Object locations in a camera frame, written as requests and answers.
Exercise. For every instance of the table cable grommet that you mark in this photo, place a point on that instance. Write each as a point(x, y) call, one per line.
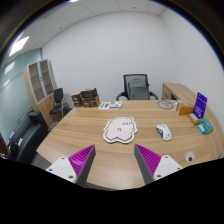
point(190, 157)

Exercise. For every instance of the stacked cardboard boxes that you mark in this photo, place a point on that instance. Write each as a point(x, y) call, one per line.
point(86, 98)

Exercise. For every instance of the small black chair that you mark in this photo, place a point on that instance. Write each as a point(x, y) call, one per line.
point(59, 104)

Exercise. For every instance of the wooden glass-door cabinet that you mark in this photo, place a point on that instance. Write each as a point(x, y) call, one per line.
point(40, 86)

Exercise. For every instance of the wooden side desk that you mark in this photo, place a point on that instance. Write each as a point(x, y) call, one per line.
point(177, 93)

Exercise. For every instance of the small yellow box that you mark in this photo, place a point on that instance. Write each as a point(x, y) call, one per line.
point(193, 118)

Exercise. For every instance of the white blue computer mouse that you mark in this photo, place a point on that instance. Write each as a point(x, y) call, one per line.
point(164, 132)

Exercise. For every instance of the small wooden box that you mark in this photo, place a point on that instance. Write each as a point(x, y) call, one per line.
point(184, 108)

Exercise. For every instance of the black mesh office chair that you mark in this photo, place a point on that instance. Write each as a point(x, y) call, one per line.
point(136, 87)

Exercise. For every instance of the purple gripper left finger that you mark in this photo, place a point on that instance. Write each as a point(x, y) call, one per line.
point(76, 167)

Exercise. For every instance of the black leather sofa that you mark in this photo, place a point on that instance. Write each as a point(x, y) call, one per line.
point(27, 137)

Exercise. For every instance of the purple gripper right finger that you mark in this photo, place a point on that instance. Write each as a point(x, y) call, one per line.
point(153, 166)

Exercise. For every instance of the white green paper sheet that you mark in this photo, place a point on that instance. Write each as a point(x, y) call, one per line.
point(110, 105)

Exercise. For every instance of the green tissue pack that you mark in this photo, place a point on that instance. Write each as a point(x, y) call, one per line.
point(205, 126)

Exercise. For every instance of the purple sign stand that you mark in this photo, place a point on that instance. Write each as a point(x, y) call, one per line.
point(200, 106)

